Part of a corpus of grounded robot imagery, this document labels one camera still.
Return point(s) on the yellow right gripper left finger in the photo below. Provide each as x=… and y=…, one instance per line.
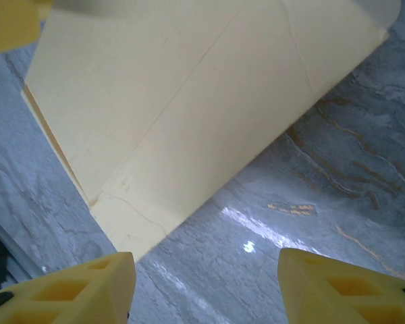
x=87, y=287

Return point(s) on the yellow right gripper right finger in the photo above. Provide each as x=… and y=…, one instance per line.
x=324, y=283

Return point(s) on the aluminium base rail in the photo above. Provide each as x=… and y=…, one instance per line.
x=10, y=246

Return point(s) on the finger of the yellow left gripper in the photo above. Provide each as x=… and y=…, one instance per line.
x=10, y=23

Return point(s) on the yellow paper box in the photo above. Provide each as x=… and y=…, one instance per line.
x=195, y=111

